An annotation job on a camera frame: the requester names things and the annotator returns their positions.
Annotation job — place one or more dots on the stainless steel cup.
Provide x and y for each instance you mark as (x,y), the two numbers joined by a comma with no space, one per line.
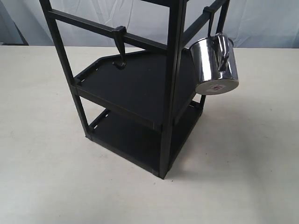
(214,64)

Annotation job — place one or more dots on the black metal shelf rack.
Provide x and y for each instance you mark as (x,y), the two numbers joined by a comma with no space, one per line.
(144,112)

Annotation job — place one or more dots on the black hook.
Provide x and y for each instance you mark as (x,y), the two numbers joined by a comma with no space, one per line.
(211,12)
(118,34)

